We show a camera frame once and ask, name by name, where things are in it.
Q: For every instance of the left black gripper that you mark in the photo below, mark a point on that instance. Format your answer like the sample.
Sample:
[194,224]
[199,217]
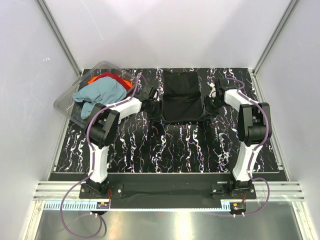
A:
[158,115]

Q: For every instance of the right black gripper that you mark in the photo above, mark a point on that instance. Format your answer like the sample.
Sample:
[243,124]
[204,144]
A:
[207,111]

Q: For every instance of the black t shirt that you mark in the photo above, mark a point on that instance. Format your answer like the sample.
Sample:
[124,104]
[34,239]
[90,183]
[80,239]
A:
[181,100]

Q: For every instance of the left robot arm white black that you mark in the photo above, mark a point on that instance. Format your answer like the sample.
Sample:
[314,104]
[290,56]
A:
[101,129]

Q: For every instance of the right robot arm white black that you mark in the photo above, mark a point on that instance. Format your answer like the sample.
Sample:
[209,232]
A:
[253,130]

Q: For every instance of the red t shirt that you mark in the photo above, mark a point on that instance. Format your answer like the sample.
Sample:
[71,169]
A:
[115,77]

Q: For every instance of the light blue t shirt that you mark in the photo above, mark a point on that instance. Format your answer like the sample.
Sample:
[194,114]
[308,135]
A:
[105,90]

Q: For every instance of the orange t shirt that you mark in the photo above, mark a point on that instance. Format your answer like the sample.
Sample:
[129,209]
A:
[95,79]

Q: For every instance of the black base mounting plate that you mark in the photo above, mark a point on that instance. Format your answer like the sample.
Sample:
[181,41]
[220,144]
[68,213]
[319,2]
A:
[195,200]

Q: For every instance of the clear plastic bin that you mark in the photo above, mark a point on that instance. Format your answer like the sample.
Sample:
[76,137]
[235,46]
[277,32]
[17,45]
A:
[66,105]

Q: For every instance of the right orange black connector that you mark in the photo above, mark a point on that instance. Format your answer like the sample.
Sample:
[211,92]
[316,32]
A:
[238,206]

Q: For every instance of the orange black connector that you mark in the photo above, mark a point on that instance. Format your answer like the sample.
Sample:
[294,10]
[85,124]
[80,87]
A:
[238,206]
[103,205]

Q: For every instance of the left orange black connector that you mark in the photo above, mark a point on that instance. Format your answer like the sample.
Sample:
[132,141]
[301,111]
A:
[103,205]

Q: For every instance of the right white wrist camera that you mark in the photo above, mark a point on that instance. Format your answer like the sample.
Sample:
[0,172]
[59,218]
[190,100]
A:
[212,93]

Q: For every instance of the white slotted cable duct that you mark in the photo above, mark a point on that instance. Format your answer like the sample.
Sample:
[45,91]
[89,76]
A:
[55,205]

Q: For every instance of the left aluminium frame post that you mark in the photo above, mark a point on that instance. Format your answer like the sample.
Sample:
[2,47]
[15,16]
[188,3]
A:
[58,35]

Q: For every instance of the aluminium frame post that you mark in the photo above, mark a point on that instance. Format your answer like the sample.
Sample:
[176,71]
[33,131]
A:
[275,35]
[58,35]

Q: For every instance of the right aluminium frame post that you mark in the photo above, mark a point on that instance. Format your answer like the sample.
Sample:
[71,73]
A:
[275,35]

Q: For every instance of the aluminium rail crossbar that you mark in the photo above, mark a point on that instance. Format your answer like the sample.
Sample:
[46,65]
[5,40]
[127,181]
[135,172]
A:
[276,190]

